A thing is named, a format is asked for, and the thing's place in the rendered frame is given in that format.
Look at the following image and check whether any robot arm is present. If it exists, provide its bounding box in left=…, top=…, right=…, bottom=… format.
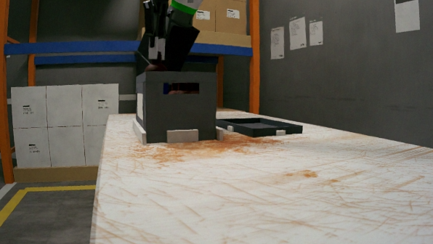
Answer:
left=169, top=0, right=203, bottom=28

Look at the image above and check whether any dark grey crate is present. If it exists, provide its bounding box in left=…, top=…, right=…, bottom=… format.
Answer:
left=136, top=71, right=217, bottom=143

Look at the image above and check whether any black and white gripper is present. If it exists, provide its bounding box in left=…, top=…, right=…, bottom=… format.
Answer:
left=143, top=0, right=173, bottom=60

